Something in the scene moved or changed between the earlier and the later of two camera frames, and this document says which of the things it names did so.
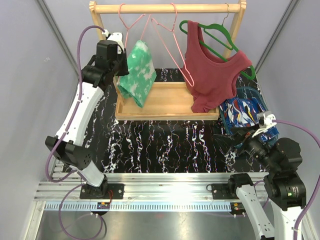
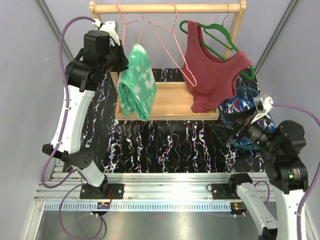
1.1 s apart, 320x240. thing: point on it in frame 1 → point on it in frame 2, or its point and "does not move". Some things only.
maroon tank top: x=211 y=78 does not move
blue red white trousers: x=235 y=112 does not move
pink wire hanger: x=129 y=27 → x=124 y=29
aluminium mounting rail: x=151 y=191 does not move
